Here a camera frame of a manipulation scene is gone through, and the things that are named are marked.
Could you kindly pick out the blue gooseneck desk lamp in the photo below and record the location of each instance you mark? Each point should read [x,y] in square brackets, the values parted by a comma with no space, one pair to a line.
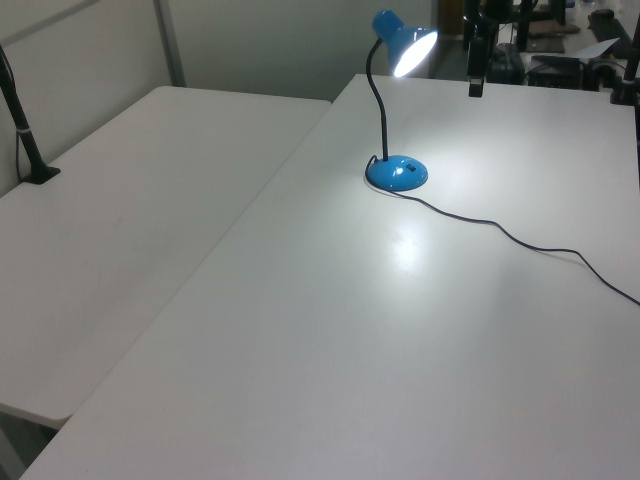
[395,174]

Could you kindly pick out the white side table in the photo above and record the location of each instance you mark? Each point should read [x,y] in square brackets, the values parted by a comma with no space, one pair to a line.
[125,225]

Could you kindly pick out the dark background device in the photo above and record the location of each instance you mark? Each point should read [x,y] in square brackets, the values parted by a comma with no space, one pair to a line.
[506,65]

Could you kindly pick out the black equipment box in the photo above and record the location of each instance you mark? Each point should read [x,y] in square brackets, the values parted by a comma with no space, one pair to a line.
[552,72]

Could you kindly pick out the black background pole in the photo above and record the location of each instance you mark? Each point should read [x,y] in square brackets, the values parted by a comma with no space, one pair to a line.
[524,25]

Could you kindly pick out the brown desk board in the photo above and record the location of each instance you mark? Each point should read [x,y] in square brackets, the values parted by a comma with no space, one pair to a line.
[552,27]

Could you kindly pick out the white paper sheet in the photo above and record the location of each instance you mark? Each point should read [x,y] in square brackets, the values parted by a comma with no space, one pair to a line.
[595,50]

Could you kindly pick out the black lamp rocker switch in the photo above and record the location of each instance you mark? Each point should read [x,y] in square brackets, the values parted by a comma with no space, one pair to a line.
[411,167]

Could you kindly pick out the grey metal partition post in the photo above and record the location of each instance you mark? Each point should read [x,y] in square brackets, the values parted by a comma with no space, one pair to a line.
[170,45]

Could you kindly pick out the black camera stand with tape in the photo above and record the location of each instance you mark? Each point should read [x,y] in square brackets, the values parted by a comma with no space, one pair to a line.
[29,145]

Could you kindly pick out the black clamped camera stand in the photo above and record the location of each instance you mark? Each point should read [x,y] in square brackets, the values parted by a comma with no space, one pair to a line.
[622,94]

